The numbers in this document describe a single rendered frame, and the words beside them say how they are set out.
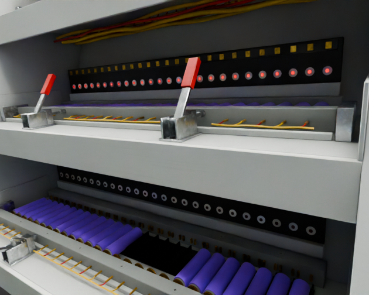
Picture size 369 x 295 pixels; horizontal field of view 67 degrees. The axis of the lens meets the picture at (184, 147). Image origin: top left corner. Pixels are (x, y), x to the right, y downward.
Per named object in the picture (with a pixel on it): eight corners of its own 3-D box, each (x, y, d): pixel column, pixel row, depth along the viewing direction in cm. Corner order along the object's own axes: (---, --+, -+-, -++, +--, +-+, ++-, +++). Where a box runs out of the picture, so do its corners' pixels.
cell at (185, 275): (211, 261, 38) (185, 294, 32) (200, 257, 39) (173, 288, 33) (211, 250, 37) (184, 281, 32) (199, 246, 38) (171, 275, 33)
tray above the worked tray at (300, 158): (356, 225, 19) (377, 2, 15) (-23, 150, 52) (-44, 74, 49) (364, 149, 35) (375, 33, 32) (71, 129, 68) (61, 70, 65)
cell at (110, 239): (133, 235, 45) (102, 257, 40) (125, 232, 46) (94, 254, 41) (132, 225, 45) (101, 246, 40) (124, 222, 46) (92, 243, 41)
